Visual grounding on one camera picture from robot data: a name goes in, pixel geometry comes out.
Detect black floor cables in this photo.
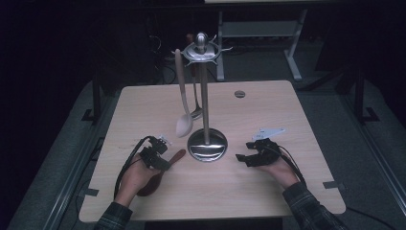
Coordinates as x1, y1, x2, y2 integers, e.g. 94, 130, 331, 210
148, 34, 177, 84

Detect light wooden spoon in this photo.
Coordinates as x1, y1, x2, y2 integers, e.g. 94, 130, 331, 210
174, 48, 194, 139

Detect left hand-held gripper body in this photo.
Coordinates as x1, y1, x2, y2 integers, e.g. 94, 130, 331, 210
139, 134, 172, 168

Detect metal utensil stand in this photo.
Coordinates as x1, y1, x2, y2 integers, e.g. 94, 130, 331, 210
171, 31, 234, 162

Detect white metal desk frame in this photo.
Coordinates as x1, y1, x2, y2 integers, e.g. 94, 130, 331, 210
215, 9, 309, 82

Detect person's right hand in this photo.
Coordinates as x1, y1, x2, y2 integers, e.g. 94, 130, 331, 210
257, 156, 300, 191

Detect left hand-held gripper cable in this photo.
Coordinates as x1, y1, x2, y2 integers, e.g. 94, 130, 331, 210
113, 136, 152, 199

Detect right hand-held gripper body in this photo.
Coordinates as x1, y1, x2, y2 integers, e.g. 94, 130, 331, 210
245, 127, 286, 168

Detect black metal stand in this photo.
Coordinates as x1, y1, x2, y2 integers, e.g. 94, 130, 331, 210
352, 66, 381, 124
80, 71, 103, 124

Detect black spatula with red-brown handle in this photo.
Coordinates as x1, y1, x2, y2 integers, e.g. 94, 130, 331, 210
187, 32, 204, 121

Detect dark brown wooden spoon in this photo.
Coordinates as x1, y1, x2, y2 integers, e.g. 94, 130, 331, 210
137, 149, 187, 197

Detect person's left hand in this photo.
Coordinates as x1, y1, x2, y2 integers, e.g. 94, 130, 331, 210
114, 154, 162, 207

